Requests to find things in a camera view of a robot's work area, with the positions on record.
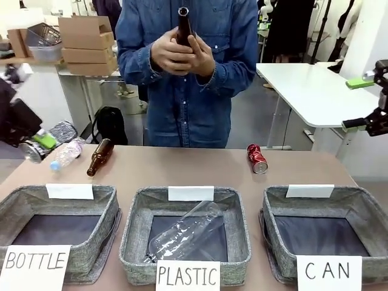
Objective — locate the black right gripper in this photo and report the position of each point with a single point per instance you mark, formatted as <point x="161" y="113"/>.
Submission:
<point x="384" y="97"/>

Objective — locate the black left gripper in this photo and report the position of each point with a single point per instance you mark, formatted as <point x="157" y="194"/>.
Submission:
<point x="18" y="121"/>

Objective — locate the silver black drink can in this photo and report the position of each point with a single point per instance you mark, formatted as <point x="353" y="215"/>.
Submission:
<point x="31" y="154"/>

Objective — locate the brown glass bottle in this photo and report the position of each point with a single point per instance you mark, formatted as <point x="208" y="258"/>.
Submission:
<point x="100" y="156"/>
<point x="183" y="27"/>

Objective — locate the person's right forearm denim sleeve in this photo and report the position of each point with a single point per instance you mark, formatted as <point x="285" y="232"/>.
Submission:
<point x="133" y="65"/>

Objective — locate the person's left forearm denim sleeve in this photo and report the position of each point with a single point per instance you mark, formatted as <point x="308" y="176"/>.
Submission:
<point x="235" y="75"/>

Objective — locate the grey fabric basket bottle sign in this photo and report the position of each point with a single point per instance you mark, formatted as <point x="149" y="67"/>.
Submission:
<point x="100" y="209"/>

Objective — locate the crushed red drink can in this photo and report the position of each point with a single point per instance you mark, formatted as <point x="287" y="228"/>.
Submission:
<point x="257" y="159"/>

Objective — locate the grey fabric basket plastic sign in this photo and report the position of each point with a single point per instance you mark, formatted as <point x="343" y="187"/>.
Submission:
<point x="139" y="218"/>

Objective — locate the grey fabric basket can sign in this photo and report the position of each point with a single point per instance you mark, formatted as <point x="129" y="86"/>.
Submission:
<point x="272" y="230"/>

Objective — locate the paper sign reading can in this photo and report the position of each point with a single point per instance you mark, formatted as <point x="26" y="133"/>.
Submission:
<point x="329" y="271"/>

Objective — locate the person's right hand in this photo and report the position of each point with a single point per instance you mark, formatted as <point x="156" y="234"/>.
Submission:
<point x="165" y="51"/>

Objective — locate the person's left hand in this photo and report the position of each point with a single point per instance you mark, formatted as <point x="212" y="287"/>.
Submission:
<point x="204" y="62"/>

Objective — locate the grey quilted bag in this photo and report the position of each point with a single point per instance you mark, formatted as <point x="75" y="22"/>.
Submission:
<point x="63" y="130"/>

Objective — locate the crushed clear bottle blue cap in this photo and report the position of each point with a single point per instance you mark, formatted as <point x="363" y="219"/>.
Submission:
<point x="68" y="153"/>

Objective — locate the white desk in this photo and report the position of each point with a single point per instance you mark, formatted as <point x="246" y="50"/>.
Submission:
<point x="315" y="94"/>

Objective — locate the blank white paper label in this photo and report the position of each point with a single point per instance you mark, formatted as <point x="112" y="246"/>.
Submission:
<point x="309" y="191"/>
<point x="69" y="191"/>
<point x="191" y="194"/>

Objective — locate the black backpack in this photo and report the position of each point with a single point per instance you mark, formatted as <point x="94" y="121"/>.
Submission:
<point x="109" y="125"/>

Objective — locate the white background table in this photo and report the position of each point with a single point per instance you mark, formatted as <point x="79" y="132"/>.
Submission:
<point x="91" y="78"/>

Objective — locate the black tripod stand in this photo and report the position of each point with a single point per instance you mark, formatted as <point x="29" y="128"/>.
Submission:
<point x="321" y="30"/>

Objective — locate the flat closed cardboard box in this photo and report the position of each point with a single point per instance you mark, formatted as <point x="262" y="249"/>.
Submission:
<point x="88" y="55"/>
<point x="91" y="68"/>

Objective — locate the clear plastic tub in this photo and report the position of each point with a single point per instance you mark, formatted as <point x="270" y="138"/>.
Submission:
<point x="45" y="52"/>

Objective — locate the background person in black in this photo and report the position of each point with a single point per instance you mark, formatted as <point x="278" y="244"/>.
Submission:
<point x="288" y="30"/>

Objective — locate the small cardboard box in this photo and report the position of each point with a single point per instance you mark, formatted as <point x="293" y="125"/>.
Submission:
<point x="18" y="42"/>

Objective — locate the dark plastic crate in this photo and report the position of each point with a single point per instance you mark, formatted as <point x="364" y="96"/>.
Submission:
<point x="42" y="34"/>

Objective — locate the open cardboard box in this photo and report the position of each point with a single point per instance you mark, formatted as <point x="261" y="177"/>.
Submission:
<point x="86" y="34"/>

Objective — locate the paper sign reading bottle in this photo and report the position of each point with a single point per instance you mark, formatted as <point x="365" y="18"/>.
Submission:
<point x="34" y="262"/>

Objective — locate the person in denim shirt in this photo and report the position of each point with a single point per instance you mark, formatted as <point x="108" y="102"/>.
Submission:
<point x="188" y="115"/>

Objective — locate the large clear plastic bottle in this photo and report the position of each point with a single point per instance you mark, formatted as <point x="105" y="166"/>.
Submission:
<point x="182" y="233"/>

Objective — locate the paper sign reading plastic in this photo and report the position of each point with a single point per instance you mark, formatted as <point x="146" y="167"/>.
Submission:
<point x="188" y="276"/>

